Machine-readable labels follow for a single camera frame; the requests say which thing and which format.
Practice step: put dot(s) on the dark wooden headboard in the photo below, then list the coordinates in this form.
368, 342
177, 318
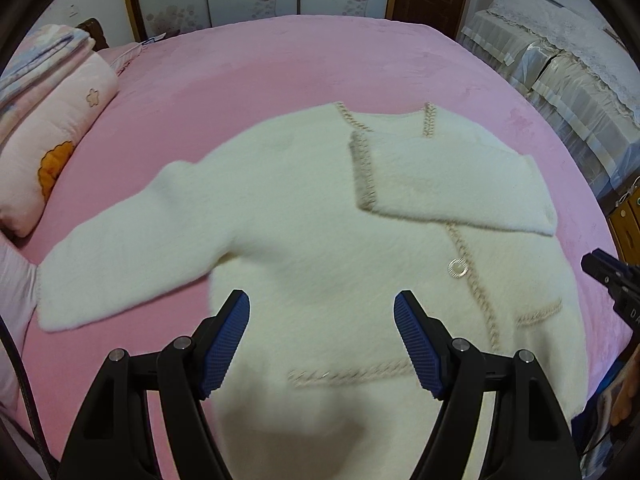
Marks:
95, 32

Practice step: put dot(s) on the wooden cabinet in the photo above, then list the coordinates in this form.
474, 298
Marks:
625, 220

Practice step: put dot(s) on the pink bed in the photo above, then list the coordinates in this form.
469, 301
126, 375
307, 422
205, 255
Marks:
240, 75

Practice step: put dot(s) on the pink cloth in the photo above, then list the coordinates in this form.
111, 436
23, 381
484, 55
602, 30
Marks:
12, 310

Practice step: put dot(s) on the folded pastel blanket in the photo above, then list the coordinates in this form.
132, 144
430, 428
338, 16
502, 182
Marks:
35, 60

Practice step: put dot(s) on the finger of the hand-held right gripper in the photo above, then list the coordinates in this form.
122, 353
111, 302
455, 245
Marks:
602, 266

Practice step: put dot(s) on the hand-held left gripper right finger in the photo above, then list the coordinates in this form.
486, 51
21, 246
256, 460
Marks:
417, 347

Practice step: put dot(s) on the white fluffy cardigan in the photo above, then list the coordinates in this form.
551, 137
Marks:
320, 220

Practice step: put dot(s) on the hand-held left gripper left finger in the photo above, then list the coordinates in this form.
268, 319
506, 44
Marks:
227, 347

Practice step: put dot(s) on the small white blue packet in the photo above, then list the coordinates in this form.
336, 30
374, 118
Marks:
152, 38

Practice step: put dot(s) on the person's right hand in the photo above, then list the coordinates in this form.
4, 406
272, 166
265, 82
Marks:
629, 397

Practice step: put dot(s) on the sofa with lace cover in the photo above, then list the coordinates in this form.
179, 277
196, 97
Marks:
565, 65

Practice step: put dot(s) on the pink flower print pillow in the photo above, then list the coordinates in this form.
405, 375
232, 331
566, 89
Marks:
55, 125

